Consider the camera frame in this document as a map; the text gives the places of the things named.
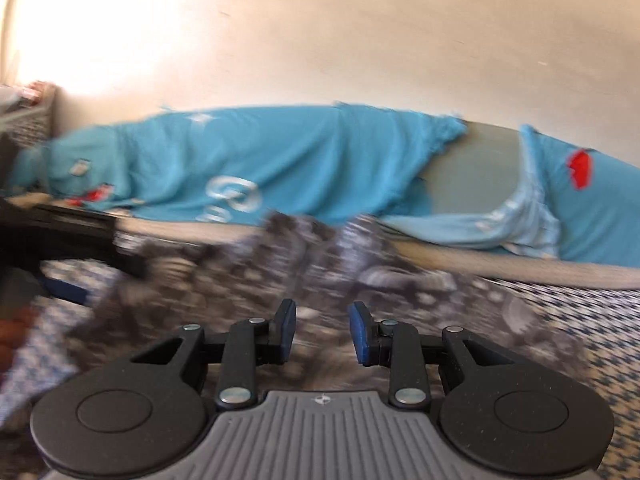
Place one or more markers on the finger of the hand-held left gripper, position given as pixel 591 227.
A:
pixel 67 294
pixel 130 260

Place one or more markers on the teal star print cushion cover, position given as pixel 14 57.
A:
pixel 275 160

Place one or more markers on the person's left forearm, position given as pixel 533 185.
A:
pixel 40 370

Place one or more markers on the houndstooth bed cover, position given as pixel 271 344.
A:
pixel 575 282

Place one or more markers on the white perforated basket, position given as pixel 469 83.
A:
pixel 30 115

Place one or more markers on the light blue printed cloth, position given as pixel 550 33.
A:
pixel 510 230

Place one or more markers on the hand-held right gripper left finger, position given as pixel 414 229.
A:
pixel 286 332

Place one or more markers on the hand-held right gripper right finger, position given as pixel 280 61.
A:
pixel 360 335

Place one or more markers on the grey cushion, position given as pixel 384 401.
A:
pixel 475 170

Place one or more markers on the grey printed fleece jacket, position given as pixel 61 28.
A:
pixel 350 280

